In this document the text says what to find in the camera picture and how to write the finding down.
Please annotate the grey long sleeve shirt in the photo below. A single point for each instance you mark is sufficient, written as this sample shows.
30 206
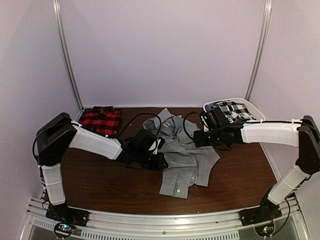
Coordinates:
188 165

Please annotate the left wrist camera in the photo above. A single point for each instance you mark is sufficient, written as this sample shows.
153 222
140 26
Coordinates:
156 146

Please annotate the aluminium corner post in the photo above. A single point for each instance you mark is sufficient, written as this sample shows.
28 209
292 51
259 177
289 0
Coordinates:
264 31
65 53

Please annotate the black white checked shirt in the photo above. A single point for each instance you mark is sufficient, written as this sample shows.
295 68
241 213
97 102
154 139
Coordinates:
235 111

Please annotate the right aluminium corner post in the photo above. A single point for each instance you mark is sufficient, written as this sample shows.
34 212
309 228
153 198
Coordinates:
264 31

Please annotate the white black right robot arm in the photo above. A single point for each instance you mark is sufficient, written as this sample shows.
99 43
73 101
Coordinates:
299 133

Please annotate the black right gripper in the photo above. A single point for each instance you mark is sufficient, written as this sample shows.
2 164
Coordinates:
198 139

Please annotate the red black plaid shirt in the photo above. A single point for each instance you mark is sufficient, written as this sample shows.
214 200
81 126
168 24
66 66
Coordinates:
104 120

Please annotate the blue plaid shirt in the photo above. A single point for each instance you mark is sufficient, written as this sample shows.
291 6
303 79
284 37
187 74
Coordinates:
211 105

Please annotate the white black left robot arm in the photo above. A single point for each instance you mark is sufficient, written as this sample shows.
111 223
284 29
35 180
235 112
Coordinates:
62 133

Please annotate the left aluminium corner post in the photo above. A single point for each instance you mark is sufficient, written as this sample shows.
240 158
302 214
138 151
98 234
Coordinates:
65 53

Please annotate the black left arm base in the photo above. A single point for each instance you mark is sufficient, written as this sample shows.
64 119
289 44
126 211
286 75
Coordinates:
67 219

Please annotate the aluminium front rail frame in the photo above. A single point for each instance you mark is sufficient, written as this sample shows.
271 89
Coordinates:
223 225

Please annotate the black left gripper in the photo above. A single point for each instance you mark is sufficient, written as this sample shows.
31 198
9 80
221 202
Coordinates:
157 165

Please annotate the white laundry basket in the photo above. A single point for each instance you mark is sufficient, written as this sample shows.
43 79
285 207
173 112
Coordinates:
257 113

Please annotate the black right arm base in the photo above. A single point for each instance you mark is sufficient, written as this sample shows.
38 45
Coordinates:
262 217

